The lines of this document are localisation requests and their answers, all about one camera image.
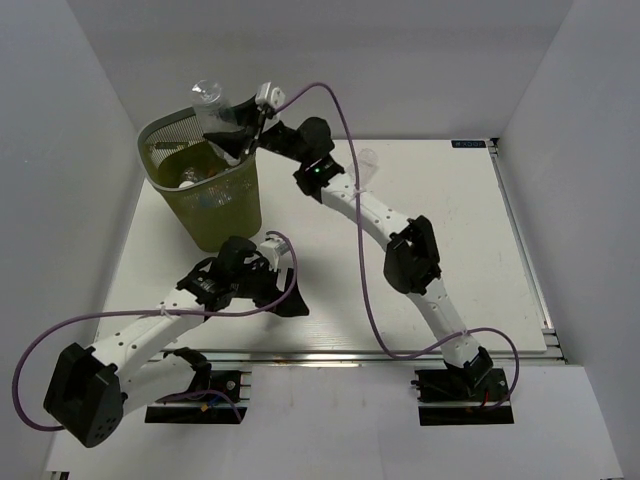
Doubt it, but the aluminium front rail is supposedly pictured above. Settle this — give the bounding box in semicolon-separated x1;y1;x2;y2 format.
87;347;451;369

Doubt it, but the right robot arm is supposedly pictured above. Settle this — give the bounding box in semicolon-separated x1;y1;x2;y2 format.
204;101;493;399

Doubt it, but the purple cable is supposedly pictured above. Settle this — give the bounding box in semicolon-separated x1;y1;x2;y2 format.
259;82;521;414
12;229;297;432

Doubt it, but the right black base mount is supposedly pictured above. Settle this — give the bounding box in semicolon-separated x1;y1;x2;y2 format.
411;368;514;427

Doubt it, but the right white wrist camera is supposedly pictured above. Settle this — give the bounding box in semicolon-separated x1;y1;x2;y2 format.
255;82;286;120

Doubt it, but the blue label sticker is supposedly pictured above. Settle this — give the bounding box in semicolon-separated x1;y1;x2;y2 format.
451;139;486;149

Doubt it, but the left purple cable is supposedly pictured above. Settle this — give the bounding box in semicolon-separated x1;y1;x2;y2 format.
12;229;297;432

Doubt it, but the olive green mesh bin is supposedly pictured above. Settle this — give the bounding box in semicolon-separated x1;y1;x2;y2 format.
137;107;262;252

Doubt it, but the clear bottle blue cap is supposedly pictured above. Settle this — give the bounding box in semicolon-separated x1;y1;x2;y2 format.
190;80;241;134
346;148;379;189

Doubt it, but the clear crushed bottle front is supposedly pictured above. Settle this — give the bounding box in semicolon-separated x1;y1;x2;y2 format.
179;167;207;184

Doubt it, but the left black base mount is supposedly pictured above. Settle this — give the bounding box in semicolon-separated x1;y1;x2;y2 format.
144;348;251;425

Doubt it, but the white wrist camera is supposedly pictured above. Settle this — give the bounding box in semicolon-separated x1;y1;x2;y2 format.
257;236;290;270
255;82;286;120

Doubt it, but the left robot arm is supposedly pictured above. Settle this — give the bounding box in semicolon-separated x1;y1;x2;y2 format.
44;231;309;448

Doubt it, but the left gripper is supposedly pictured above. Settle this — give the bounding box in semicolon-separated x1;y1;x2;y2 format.
232;258;309;317

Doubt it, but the clear bottle blue cap back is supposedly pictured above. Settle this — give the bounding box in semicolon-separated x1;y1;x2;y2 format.
346;148;379;189

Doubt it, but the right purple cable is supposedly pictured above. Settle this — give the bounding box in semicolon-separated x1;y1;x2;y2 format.
259;82;521;414

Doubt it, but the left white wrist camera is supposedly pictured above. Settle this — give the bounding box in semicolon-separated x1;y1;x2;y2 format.
257;236;290;270

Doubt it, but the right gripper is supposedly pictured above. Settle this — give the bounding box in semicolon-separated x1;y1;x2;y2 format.
206;91;311;164

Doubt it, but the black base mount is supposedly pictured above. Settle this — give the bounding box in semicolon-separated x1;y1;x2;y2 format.
411;368;514;427
144;348;251;425

